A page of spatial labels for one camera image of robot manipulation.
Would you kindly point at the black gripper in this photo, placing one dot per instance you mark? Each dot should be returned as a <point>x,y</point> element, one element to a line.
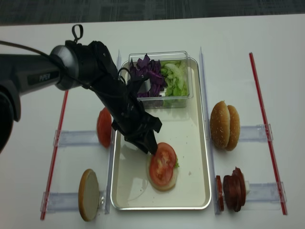
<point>128,114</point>

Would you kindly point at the tomato slices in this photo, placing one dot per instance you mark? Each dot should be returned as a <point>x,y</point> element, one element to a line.
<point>162,164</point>

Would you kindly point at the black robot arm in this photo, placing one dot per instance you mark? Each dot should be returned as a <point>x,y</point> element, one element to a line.
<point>69,66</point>

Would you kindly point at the lettuce leaf on bun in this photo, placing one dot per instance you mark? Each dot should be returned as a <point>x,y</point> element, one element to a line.
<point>176,163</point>

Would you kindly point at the green lettuce pieces in container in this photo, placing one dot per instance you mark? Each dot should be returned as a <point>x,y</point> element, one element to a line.
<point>174,75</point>

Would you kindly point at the small tomato slice right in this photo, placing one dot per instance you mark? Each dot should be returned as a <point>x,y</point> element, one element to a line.
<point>219,193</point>

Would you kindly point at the white cheese block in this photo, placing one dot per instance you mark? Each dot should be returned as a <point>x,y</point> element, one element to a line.
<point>247,187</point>

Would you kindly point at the bottom bun on tray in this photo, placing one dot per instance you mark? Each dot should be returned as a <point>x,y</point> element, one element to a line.
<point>172,181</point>

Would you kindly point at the clear plastic salad container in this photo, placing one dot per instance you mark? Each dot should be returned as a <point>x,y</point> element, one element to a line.
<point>165,101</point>

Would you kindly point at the bun half standing left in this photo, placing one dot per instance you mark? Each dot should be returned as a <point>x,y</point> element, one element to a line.
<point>88,195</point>

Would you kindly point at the purple cabbage pieces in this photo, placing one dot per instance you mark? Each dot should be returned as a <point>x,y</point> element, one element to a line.
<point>152,69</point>

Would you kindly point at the front sesame bun top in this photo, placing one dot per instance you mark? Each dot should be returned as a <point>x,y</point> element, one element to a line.
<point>220,125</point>

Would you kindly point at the sesame bun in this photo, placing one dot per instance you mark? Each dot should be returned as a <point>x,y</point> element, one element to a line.
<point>234,128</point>
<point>220,125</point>

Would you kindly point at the upper left clear holder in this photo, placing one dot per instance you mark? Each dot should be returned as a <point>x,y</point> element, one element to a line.
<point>75,138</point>

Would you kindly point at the clear holder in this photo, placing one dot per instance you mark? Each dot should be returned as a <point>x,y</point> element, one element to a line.
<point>63,202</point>
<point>263,196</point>
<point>256,133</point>
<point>75,138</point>

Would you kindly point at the rear sesame bun top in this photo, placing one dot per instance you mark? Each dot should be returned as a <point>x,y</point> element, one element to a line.
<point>234,128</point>

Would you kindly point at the left red strip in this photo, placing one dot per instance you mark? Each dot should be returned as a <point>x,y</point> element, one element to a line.
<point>53,159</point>

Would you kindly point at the red strip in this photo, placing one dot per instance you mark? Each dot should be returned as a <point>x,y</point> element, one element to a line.
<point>280,188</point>
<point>53,159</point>

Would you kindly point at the lower left clear holder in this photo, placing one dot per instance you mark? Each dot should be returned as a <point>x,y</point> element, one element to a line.
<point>63,202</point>

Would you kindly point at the upper right clear holder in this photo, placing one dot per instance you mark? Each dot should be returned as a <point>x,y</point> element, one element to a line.
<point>256,133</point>

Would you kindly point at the lower right clear holder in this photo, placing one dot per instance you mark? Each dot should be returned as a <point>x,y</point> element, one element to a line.
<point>263,196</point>

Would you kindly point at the right red strip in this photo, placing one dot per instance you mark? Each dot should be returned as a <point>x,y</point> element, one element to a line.
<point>280,188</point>

